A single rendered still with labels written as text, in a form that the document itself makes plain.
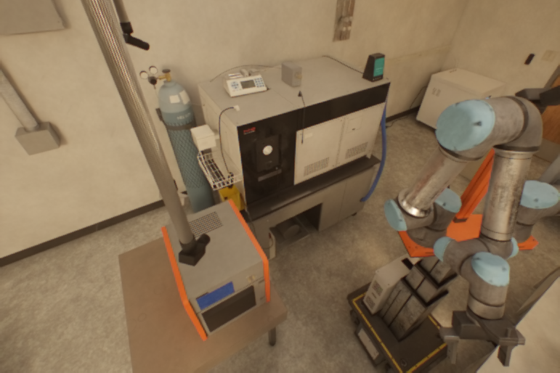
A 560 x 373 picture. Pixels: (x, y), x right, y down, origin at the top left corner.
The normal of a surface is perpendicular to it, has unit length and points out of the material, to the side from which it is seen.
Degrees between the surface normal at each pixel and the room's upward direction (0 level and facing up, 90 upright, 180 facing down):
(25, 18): 90
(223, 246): 0
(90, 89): 90
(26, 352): 0
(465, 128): 83
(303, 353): 0
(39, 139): 90
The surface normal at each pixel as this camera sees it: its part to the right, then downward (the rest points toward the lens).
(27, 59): 0.51, 0.55
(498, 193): -0.84, 0.23
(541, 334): 0.00, -0.77
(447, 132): -0.96, 0.05
